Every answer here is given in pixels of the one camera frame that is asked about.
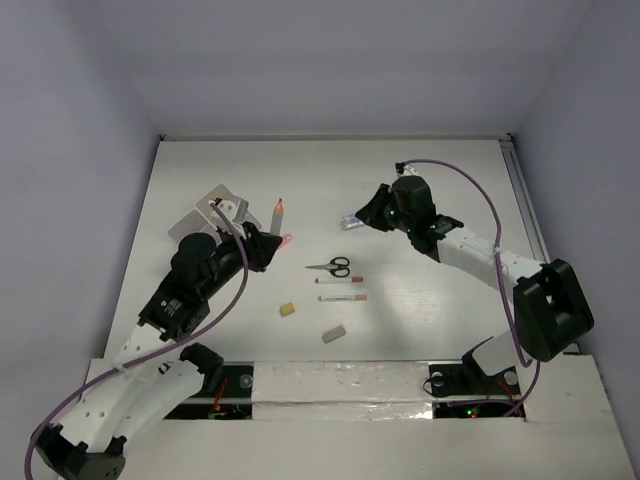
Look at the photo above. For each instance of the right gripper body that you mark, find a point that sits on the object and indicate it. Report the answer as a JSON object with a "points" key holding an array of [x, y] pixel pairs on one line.
{"points": [[385, 213]]}

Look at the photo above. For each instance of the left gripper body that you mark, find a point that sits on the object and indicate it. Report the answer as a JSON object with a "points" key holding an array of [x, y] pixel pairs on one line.
{"points": [[251, 246]]}

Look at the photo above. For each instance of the pencil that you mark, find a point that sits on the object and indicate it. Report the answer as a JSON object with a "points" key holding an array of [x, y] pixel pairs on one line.
{"points": [[277, 218]]}

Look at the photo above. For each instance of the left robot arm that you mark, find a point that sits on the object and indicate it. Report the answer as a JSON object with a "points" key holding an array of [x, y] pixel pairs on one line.
{"points": [[90, 435]]}

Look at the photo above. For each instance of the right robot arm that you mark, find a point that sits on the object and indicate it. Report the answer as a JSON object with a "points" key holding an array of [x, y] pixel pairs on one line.
{"points": [[447, 241]]}

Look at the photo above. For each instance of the pink highlighter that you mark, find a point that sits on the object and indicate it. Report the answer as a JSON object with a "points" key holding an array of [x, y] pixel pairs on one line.
{"points": [[286, 240]]}

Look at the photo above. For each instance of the small spray bottle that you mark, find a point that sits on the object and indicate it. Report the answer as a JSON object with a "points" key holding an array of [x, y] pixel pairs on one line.
{"points": [[351, 222]]}

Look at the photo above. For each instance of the white compartment organizer tray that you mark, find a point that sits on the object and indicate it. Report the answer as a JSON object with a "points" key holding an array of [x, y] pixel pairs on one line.
{"points": [[204, 219]]}

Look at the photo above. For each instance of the yellow eraser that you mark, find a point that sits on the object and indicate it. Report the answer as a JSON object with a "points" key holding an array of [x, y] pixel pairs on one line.
{"points": [[287, 309]]}

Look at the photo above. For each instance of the white marker brown cap upper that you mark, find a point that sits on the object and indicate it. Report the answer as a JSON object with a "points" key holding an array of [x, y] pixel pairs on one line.
{"points": [[339, 280]]}

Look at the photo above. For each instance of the white marker brown cap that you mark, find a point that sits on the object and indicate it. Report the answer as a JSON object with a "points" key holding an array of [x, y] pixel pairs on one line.
{"points": [[339, 280], [343, 298]]}

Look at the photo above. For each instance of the white marker brown cap lower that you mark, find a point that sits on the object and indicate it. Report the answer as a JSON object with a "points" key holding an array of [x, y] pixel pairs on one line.
{"points": [[343, 298]]}

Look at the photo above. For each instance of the grey eraser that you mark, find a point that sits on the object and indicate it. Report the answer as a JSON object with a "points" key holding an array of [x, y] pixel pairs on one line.
{"points": [[333, 334]]}

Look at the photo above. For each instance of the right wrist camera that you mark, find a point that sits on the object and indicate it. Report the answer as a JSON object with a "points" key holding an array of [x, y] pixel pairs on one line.
{"points": [[405, 169]]}

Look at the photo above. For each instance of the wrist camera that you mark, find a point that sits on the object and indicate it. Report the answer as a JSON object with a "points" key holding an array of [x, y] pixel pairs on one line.
{"points": [[234, 208], [405, 169]]}

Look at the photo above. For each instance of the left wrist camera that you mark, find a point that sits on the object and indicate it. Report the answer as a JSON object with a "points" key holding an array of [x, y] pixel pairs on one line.
{"points": [[234, 208]]}

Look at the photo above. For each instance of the black handled scissors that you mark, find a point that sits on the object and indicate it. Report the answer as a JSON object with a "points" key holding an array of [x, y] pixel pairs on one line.
{"points": [[338, 267]]}

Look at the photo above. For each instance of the aluminium rail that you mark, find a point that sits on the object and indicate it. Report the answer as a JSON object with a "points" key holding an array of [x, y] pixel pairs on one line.
{"points": [[535, 240]]}

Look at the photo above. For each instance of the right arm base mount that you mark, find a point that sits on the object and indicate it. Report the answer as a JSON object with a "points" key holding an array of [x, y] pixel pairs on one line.
{"points": [[459, 392]]}

